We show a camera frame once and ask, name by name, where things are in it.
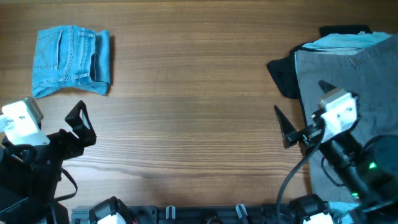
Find light blue shirt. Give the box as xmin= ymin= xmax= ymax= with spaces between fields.
xmin=303 ymin=30 xmax=398 ymax=224

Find grey trousers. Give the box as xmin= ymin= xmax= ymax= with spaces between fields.
xmin=294 ymin=34 xmax=398 ymax=203

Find black garment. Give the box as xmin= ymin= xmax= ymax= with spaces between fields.
xmin=266 ymin=24 xmax=373 ymax=99

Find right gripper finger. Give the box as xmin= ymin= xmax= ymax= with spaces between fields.
xmin=274 ymin=105 xmax=300 ymax=149
xmin=318 ymin=80 xmax=336 ymax=93

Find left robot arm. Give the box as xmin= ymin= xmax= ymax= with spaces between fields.
xmin=1 ymin=98 xmax=96 ymax=223

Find light blue denim jeans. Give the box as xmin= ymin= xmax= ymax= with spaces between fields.
xmin=31 ymin=25 xmax=111 ymax=98

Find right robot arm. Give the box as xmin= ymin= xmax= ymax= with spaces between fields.
xmin=274 ymin=80 xmax=397 ymax=223

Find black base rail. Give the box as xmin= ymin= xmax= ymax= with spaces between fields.
xmin=71 ymin=204 xmax=277 ymax=224

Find left black cable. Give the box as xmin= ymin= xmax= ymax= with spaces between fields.
xmin=52 ymin=167 xmax=78 ymax=203

